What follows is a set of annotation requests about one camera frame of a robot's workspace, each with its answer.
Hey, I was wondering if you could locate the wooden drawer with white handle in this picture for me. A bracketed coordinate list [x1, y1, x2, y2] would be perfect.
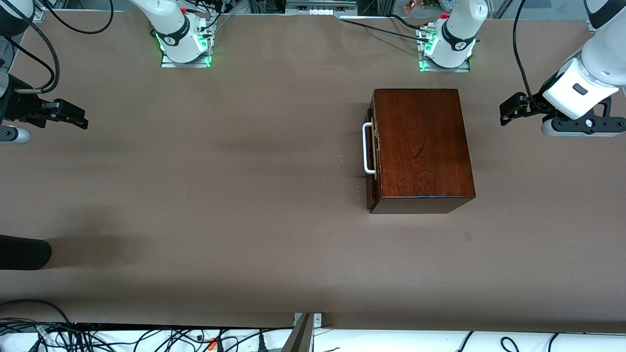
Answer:
[362, 93, 381, 211]

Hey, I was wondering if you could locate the dark brown wooden cabinet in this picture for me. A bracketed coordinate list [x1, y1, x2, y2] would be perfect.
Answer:
[367, 88, 476, 215]

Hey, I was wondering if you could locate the black cylinder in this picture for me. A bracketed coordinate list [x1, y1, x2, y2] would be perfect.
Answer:
[0, 235, 52, 271]

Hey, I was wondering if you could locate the grey power strip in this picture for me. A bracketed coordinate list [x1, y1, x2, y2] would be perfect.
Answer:
[285, 0, 358, 16]

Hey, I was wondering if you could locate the dark diagonal beam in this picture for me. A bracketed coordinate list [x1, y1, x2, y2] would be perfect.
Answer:
[281, 313, 314, 352]

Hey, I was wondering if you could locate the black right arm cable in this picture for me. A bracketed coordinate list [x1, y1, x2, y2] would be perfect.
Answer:
[0, 22, 61, 94]

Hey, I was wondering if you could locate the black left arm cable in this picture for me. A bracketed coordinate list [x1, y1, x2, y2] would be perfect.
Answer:
[512, 0, 546, 106]

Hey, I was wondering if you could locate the black looping cable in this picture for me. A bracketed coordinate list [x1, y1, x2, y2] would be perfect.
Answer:
[39, 0, 114, 35]

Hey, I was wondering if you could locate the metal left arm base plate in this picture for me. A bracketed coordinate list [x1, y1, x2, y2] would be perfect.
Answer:
[418, 24, 471, 73]

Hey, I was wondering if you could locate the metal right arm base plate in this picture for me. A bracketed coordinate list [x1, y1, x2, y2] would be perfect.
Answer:
[160, 15, 212, 68]

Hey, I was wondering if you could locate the black cable to arm base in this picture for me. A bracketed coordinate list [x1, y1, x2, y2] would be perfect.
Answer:
[340, 14, 436, 41]

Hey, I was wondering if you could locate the black arched cable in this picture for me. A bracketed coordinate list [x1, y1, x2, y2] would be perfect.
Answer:
[0, 299, 74, 328]

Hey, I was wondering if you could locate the silver metal bracket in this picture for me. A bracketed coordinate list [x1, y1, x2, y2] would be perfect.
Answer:
[293, 313, 323, 330]

